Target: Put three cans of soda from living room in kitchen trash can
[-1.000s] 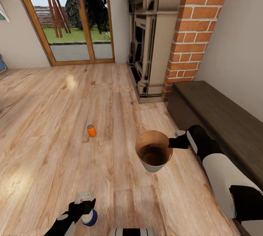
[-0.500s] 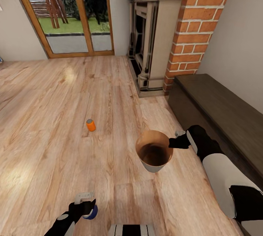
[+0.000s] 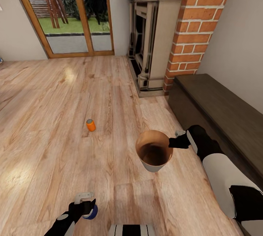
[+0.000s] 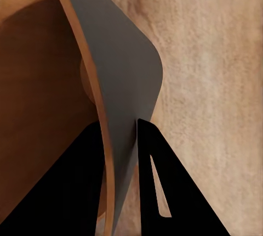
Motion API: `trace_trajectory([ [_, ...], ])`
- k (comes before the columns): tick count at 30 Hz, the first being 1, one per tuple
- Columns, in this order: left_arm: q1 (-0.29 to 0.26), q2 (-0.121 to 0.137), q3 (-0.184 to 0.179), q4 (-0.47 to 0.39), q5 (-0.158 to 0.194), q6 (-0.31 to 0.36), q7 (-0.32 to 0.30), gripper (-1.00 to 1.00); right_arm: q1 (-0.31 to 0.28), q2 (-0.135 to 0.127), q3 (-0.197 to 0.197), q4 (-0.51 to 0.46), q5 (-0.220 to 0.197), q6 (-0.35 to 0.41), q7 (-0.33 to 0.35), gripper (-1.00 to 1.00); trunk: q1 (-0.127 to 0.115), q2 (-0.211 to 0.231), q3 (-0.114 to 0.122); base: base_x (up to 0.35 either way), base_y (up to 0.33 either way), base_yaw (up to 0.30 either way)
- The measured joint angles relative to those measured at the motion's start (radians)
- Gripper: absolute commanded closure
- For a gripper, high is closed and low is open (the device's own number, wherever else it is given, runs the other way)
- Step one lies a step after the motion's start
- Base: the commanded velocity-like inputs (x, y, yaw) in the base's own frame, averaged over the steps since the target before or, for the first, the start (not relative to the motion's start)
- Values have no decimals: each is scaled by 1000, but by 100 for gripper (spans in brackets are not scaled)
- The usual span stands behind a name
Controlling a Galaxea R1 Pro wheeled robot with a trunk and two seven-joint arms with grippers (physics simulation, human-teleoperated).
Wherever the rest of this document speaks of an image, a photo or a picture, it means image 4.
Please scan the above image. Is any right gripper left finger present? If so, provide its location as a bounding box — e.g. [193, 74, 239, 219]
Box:
[0, 121, 105, 236]

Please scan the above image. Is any trash can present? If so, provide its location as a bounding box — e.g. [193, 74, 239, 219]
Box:
[0, 0, 163, 236]

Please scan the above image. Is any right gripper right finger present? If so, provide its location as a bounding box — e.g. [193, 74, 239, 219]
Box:
[138, 119, 230, 236]

